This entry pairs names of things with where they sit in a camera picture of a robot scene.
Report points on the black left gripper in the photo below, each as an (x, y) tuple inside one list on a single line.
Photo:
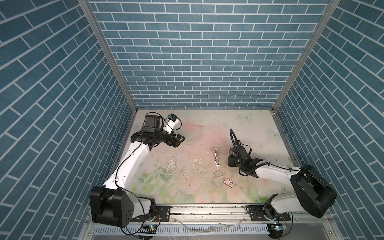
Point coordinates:
[(176, 142)]

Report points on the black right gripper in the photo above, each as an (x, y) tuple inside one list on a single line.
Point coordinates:
[(230, 156)]

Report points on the red staple box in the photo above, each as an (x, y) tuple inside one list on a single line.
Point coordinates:
[(228, 182)]

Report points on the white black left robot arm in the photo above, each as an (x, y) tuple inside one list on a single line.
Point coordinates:
[(113, 203)]

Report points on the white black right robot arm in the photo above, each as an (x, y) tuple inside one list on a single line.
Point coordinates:
[(311, 192)]

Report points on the empty clear staple tray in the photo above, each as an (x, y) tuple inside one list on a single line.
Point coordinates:
[(219, 173)]

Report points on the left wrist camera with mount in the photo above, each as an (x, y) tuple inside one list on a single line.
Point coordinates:
[(172, 123)]

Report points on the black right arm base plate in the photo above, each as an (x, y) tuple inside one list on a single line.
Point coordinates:
[(259, 213)]

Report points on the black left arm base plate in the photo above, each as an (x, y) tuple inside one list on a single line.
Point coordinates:
[(156, 213)]

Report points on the aluminium front rail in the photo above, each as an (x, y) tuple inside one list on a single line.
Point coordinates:
[(218, 222)]

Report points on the aluminium corner post right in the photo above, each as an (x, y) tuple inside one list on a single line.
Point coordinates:
[(318, 30)]

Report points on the aluminium corner post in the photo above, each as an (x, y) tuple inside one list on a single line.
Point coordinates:
[(318, 30), (92, 20)]

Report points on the aluminium corner post left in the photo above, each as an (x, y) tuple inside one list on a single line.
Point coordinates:
[(92, 20)]

